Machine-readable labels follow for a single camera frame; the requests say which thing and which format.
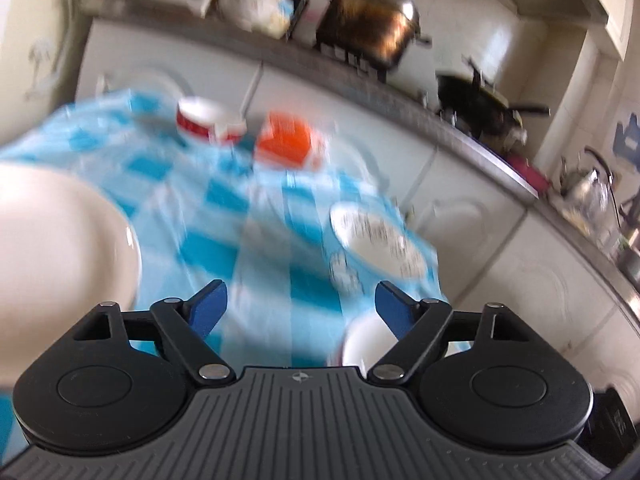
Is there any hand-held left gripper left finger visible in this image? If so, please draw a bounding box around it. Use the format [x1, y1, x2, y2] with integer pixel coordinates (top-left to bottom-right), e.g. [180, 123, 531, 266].
[70, 280, 237, 387]

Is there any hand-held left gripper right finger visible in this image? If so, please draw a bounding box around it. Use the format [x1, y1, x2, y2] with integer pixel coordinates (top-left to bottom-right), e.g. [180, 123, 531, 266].
[366, 281, 534, 387]

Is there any pink rimmed white bowl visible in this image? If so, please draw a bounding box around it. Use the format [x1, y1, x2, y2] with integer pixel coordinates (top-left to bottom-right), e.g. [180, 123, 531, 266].
[340, 311, 472, 367]

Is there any white plate grey flower print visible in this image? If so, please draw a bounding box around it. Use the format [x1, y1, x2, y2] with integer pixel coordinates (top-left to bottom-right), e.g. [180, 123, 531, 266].
[0, 164, 144, 386]

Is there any blue cartoon bowl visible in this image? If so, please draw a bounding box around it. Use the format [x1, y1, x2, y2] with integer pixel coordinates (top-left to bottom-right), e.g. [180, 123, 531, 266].
[329, 201, 437, 297]

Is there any blue checked plastic tablecloth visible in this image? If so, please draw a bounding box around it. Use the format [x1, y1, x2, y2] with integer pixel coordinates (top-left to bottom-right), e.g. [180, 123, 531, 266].
[0, 87, 473, 461]

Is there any orange and white cup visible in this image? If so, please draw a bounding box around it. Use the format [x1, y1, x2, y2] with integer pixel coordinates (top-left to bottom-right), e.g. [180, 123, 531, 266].
[254, 111, 329, 171]

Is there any red bowl white rim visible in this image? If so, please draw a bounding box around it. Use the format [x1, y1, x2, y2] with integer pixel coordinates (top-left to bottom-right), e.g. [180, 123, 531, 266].
[176, 96, 249, 147]

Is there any red basin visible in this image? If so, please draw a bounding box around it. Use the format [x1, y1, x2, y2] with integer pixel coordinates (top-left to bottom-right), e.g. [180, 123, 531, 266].
[506, 154, 552, 197]

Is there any black wok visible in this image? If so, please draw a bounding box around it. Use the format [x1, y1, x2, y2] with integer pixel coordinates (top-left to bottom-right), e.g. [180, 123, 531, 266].
[436, 57, 552, 142]

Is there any steel kettle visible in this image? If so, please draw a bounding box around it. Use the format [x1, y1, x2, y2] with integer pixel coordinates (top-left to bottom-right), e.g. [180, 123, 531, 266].
[560, 146, 622, 222]

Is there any brass cooking pot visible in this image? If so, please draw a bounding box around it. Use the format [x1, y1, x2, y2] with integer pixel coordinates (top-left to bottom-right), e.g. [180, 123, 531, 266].
[316, 0, 433, 72]

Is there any white plastic bag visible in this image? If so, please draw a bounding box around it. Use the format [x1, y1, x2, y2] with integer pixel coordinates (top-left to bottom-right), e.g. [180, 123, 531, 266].
[219, 0, 296, 39]

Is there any glass door with flower decal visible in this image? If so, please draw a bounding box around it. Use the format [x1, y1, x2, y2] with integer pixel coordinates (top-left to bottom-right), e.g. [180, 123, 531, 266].
[0, 0, 91, 156]

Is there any blue wall sticker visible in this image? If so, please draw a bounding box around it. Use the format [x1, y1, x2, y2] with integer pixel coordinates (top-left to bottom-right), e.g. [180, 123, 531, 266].
[613, 112, 640, 159]

